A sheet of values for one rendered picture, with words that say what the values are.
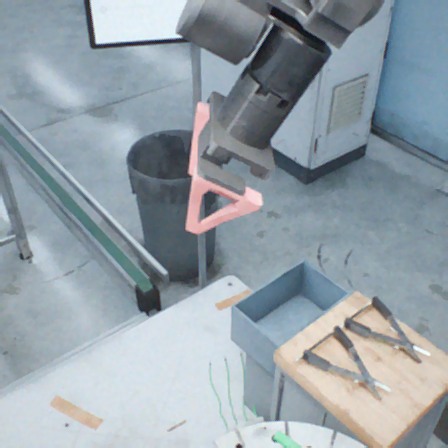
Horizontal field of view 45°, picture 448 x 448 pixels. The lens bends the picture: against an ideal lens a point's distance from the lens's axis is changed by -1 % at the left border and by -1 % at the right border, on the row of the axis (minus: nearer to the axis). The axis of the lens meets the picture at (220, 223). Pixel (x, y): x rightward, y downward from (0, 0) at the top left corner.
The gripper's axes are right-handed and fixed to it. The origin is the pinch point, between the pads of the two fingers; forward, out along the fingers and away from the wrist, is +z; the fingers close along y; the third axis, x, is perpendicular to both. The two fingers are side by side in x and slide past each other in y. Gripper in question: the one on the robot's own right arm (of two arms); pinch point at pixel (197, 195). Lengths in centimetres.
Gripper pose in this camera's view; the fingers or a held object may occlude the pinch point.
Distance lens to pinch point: 57.1
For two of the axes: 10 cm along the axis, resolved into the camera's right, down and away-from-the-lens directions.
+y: 0.1, 6.3, -7.7
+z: -4.9, 6.8, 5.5
